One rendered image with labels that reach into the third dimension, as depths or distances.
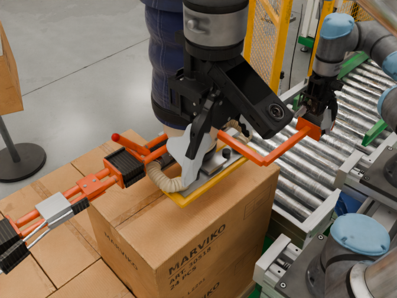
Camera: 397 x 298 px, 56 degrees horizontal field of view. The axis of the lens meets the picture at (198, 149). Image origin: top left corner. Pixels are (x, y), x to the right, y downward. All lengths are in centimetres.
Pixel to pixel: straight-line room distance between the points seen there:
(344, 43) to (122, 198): 83
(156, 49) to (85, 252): 101
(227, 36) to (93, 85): 329
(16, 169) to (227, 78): 258
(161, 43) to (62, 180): 121
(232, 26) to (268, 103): 10
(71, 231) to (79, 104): 186
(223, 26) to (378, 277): 50
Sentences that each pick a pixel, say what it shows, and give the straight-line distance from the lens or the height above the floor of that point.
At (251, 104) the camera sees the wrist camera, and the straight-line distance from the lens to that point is 45.
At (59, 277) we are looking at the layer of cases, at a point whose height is 54.
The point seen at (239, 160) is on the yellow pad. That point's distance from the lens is 123.
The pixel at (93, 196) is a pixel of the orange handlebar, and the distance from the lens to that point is 102.
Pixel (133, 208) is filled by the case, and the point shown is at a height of 94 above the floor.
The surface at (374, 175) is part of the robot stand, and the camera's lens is 135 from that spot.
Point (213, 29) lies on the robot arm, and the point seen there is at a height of 175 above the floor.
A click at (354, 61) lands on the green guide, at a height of 63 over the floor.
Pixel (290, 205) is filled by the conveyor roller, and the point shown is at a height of 54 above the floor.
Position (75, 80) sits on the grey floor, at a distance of 382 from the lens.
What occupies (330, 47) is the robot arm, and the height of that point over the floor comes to 147.
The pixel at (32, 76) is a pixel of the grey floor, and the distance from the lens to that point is 402.
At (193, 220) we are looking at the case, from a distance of 122.
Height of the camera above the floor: 192
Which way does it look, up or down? 42 degrees down
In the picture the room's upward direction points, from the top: straight up
